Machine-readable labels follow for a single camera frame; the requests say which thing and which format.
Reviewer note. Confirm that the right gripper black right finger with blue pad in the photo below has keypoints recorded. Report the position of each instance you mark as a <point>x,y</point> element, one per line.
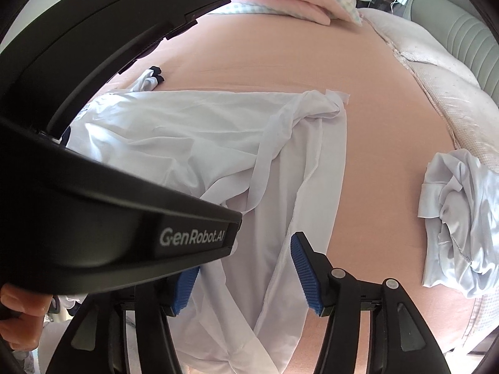
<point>400,339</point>

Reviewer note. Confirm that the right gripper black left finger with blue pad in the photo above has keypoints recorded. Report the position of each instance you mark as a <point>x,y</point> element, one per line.
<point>111,329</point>

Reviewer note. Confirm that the white t-shirt navy trim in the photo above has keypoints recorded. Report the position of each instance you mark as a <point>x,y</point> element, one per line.
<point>277,158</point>

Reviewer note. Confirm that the person's left hand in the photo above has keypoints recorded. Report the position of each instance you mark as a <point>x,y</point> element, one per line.
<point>23,332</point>

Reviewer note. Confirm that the crumpled light blue shirt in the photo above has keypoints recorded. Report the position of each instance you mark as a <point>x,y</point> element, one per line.
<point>459,205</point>

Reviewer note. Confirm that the small white black sock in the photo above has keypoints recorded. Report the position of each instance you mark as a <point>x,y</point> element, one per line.
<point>148,80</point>

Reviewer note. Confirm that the pink bed sheet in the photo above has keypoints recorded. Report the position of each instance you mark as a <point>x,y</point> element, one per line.
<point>373,230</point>

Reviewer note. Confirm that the cream quilted bedspread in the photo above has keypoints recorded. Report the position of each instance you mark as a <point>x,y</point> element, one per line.
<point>471,115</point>

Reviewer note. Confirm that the grey padded headboard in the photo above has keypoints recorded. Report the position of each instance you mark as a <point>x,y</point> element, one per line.
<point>458,26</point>

